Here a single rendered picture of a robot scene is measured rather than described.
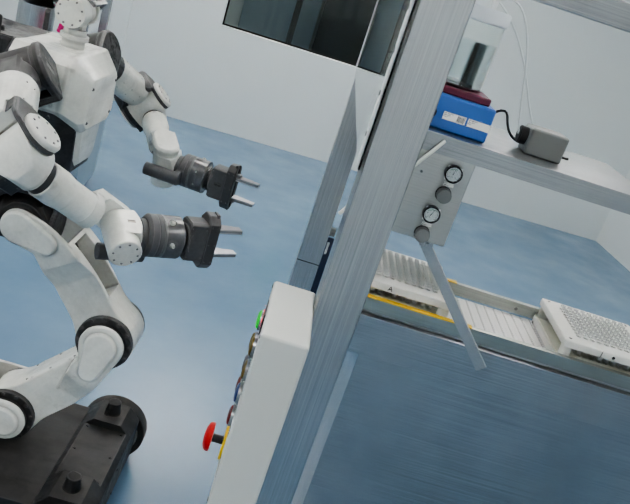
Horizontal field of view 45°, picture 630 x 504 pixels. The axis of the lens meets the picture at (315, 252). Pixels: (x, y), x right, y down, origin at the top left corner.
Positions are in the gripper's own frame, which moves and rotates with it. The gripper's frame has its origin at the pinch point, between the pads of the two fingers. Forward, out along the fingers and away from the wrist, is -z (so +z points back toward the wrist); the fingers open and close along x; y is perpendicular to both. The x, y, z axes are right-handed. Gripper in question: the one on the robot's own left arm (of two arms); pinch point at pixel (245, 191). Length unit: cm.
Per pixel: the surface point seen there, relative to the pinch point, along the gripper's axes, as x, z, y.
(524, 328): 8, -80, 2
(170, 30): 29, 187, -437
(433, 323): 6, -56, 26
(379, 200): -36, -36, 98
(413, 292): 1, -49, 24
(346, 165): -16.1, -23.2, 1.5
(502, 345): 6, -72, 23
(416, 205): -20, -42, 31
